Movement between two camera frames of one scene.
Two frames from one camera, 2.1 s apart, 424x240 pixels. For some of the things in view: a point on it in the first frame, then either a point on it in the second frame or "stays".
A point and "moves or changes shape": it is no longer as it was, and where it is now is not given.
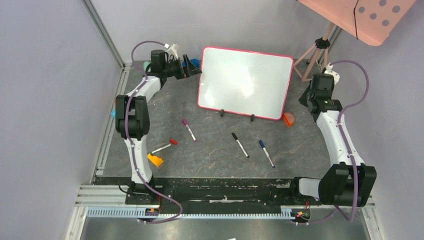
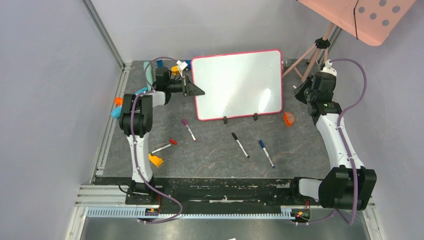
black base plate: x=211 y=195 stays
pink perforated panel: x=371 y=21 stays
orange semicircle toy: x=288 y=118 stays
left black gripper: x=190 y=69 to x=188 y=88
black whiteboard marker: x=238 y=141 stays
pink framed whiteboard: x=244 y=83 moves or changes shape
